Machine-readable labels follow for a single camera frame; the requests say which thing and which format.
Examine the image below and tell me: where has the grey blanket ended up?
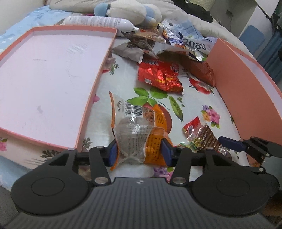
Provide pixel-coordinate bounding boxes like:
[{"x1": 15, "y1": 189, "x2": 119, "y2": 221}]
[{"x1": 47, "y1": 0, "x2": 254, "y2": 58}]

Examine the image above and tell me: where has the pink box lid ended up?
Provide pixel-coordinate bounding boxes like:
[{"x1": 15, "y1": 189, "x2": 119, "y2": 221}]
[{"x1": 1, "y1": 25, "x2": 117, "y2": 151}]

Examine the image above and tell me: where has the brown grey snack packet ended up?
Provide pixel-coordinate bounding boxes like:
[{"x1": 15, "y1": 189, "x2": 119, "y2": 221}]
[{"x1": 113, "y1": 31, "x2": 166, "y2": 64}]

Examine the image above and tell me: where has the red foil snack packet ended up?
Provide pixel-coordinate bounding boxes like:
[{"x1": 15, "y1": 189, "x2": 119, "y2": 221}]
[{"x1": 138, "y1": 59, "x2": 183, "y2": 94}]

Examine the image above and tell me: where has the blue chair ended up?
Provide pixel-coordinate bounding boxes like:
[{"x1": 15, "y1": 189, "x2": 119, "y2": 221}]
[{"x1": 239, "y1": 25, "x2": 265, "y2": 54}]

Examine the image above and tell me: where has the black clothing pile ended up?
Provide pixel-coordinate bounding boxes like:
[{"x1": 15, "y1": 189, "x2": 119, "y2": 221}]
[{"x1": 172, "y1": 0, "x2": 213, "y2": 23}]

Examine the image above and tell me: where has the dark red snack pouch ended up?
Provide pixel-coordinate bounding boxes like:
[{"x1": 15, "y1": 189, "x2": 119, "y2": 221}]
[{"x1": 180, "y1": 56, "x2": 216, "y2": 87}]

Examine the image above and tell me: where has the white blue plush toy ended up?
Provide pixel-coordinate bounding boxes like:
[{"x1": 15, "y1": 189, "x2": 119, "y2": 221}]
[{"x1": 94, "y1": 1, "x2": 162, "y2": 27}]

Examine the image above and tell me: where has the deep pink cardboard box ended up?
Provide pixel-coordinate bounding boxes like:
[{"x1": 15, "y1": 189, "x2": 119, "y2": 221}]
[{"x1": 207, "y1": 39, "x2": 281, "y2": 144}]

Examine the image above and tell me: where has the chocolate wafer stick packet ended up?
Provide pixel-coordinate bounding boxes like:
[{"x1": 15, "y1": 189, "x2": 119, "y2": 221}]
[{"x1": 178, "y1": 117, "x2": 232, "y2": 159}]

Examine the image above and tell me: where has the orange clear snack packet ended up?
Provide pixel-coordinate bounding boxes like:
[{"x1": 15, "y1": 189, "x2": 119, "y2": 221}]
[{"x1": 109, "y1": 92, "x2": 172, "y2": 170}]

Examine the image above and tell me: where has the white lotion bottle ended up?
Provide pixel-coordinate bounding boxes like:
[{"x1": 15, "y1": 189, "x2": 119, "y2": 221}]
[{"x1": 63, "y1": 15, "x2": 139, "y2": 37}]

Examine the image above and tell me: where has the light blue numbered plastic bag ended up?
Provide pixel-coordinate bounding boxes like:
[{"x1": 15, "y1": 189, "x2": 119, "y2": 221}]
[{"x1": 158, "y1": 18, "x2": 217, "y2": 62}]

